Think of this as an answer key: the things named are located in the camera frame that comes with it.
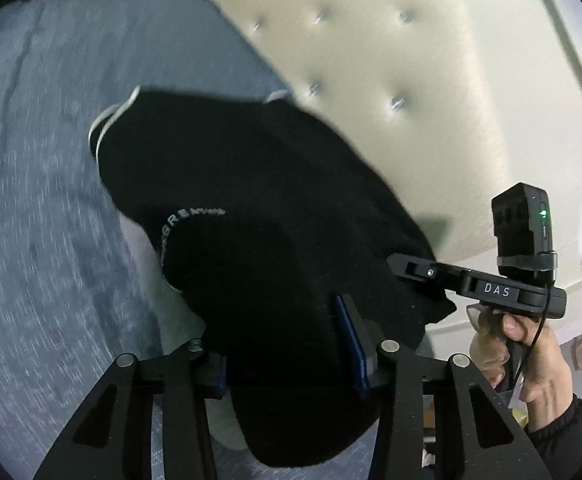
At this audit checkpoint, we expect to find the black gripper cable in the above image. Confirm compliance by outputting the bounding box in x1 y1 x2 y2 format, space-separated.
518 250 559 391

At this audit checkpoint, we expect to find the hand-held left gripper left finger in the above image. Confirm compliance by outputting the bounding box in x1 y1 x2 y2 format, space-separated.
33 340 229 480

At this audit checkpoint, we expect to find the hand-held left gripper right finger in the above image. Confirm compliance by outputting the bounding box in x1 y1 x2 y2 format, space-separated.
335 294 554 480

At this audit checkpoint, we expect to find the person's right forearm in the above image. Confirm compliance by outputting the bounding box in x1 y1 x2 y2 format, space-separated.
524 395 582 480

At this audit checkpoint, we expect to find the person's right hand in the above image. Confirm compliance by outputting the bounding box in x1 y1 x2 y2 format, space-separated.
470 316 575 434

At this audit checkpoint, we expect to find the black sweater with white trim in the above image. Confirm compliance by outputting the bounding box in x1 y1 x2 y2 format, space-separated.
88 87 457 468

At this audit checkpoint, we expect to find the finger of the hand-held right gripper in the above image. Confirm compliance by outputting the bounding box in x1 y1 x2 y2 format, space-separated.
387 254 464 295

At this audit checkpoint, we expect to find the cream tufted headboard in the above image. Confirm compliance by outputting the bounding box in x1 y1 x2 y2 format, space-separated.
201 0 582 341

